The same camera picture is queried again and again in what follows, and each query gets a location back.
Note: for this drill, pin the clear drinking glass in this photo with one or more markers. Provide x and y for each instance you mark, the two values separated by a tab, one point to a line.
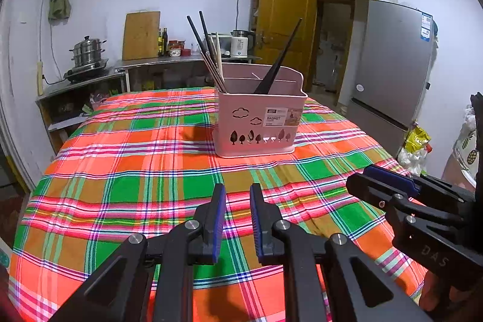
195	48

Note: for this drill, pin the black induction cooker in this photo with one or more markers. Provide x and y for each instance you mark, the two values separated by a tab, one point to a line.
86	73

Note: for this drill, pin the beige printed bag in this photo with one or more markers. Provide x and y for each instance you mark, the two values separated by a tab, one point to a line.
469	148

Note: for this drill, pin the dark oil bottle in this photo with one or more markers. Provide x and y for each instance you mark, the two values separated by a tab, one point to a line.
165	43

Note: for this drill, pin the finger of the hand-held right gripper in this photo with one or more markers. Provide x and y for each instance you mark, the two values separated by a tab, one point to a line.
369	190
392	176

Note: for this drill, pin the yellow oil bottle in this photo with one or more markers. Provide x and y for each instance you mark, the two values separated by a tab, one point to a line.
160	44

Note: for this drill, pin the yellowed power strip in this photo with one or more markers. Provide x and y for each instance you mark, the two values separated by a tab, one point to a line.
39	80

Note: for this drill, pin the person's right hand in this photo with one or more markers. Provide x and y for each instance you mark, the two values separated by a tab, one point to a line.
434	295

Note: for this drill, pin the tall steel counter table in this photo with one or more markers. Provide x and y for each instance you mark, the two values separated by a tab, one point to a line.
158	62

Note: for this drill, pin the pink utensil basket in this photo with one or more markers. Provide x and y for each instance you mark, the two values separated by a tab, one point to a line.
226	126

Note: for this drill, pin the yellow wooden door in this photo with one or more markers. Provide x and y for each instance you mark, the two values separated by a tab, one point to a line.
283	24

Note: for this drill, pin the plaid tablecloth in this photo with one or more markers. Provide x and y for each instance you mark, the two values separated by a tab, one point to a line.
113	175

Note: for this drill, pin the silver refrigerator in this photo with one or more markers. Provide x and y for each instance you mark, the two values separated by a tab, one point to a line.
388	80

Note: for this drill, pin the low steel side table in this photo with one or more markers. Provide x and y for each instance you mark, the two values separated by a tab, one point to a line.
75	86

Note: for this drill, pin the red sauce jar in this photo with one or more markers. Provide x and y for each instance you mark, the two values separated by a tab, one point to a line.
174	49

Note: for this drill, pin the steel steamer pot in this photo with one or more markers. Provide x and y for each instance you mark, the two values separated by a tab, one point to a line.
88	52

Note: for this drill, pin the yellow snack bag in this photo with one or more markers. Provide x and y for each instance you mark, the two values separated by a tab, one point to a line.
417	139

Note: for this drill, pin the white electric kettle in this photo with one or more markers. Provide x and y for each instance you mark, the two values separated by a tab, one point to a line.
241	44

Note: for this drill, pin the white storage box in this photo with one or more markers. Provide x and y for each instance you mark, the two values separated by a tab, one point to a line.
227	46

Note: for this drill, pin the light wooden chopstick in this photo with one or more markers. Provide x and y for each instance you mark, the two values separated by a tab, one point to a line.
219	50
213	50

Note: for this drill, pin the thin grey chopstick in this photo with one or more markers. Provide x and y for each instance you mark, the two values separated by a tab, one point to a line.
216	75

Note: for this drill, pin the wooden cutting board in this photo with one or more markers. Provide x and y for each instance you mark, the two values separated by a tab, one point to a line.
141	37

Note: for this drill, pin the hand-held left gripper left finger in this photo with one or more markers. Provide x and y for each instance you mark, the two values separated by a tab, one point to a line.
219	224

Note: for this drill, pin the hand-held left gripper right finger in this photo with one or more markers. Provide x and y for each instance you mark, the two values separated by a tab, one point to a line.
256	224

